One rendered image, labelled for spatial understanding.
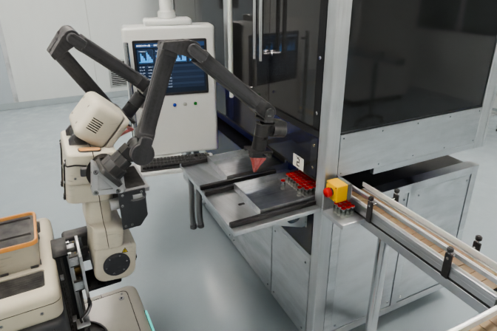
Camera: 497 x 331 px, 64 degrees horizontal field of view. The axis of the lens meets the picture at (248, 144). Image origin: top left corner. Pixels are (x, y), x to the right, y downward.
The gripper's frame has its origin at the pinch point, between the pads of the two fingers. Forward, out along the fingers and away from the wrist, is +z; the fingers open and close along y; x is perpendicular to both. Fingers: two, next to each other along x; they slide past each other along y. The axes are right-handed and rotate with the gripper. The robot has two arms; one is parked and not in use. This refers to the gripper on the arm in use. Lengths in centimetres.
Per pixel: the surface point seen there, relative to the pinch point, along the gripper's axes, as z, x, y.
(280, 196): 15.2, 4.6, 19.0
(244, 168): 15.5, 38.0, 17.7
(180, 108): -1, 89, -2
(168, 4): -57, 95, -14
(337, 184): -1.5, -20.0, 26.5
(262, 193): 16.3, 10.6, 13.4
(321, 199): 9.4, -11.8, 27.7
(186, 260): 106, 90, 16
